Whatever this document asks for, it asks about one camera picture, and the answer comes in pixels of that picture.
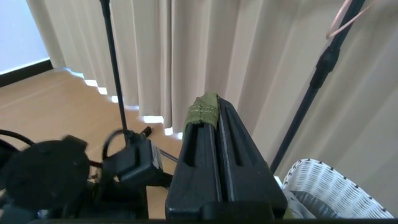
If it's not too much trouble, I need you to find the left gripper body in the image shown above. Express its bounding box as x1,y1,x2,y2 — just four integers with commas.
77,181,150,219

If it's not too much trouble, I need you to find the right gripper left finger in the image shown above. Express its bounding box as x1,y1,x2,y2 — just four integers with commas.
165,123,224,219

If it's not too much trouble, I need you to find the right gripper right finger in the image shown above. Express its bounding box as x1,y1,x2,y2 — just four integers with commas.
218,96,289,219

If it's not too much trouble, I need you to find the green shirt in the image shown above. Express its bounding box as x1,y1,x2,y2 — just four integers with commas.
182,90,220,131

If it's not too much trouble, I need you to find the pink clothes hanger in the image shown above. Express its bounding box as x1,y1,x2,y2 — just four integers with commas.
325,0,377,40

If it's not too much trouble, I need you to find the white laundry basket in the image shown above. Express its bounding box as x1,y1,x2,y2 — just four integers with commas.
281,158,394,219

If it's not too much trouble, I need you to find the black clothes rack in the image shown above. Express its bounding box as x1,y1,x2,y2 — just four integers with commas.
99,0,366,174

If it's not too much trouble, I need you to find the beige curtain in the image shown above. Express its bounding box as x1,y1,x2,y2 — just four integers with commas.
26,0,398,216

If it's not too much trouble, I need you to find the black cable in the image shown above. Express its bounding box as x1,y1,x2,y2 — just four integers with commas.
101,128,128,161
0,128,35,147

